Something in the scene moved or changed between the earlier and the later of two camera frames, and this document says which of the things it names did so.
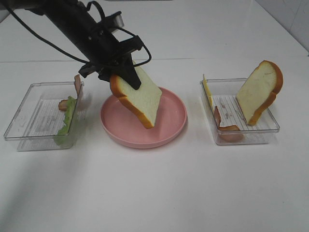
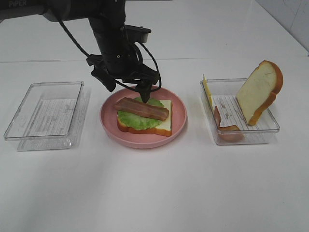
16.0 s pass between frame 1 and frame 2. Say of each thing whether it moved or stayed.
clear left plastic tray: stayed
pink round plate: stayed
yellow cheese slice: stayed
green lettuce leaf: moved
